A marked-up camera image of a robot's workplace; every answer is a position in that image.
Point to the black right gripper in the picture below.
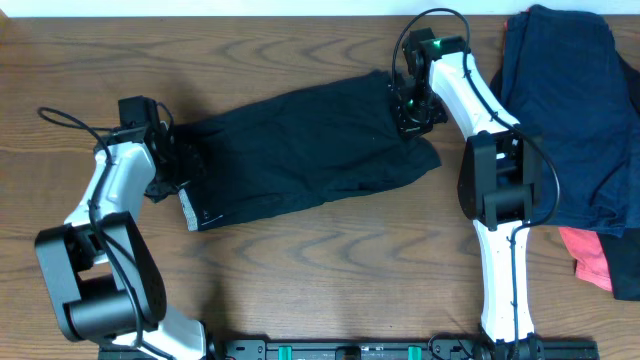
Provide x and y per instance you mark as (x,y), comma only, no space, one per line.
(409,129)

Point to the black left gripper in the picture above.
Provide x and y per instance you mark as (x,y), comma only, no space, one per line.
(189,165)

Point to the black shorts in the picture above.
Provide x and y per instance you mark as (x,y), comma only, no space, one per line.
(299,150)

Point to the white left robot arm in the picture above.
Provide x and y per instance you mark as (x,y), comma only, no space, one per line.
(103,283)

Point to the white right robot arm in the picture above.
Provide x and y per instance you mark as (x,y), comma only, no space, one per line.
(498,182)

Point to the navy blue garment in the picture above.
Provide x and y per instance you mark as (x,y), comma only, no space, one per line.
(561,73)

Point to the red garment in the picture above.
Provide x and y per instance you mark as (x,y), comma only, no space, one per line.
(590,262)

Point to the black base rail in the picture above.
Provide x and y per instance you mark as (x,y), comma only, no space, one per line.
(444,348)

